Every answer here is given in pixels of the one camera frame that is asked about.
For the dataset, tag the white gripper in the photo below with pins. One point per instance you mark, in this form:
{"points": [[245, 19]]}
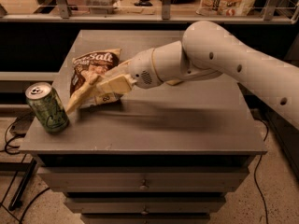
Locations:
{"points": [[141, 67]]}

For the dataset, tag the brown chip bag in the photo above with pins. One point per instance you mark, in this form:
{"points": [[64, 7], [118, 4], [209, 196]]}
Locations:
{"points": [[93, 62]]}

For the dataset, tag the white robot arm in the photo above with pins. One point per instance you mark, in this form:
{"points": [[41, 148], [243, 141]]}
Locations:
{"points": [[205, 51]]}

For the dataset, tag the green soda can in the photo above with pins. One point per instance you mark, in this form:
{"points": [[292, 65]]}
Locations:
{"points": [[47, 106]]}

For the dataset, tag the colourful snack bag on shelf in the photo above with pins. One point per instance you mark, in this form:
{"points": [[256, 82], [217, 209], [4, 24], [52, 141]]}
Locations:
{"points": [[225, 7]]}

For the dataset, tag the top drawer knob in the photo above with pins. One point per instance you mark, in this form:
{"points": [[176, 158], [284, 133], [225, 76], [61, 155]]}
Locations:
{"points": [[144, 185]]}

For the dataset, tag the drawer knob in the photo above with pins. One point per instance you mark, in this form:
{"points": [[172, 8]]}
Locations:
{"points": [[144, 185], [144, 211]]}

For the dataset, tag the metal shelf rail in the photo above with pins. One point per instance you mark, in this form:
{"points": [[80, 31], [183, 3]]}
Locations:
{"points": [[264, 11]]}

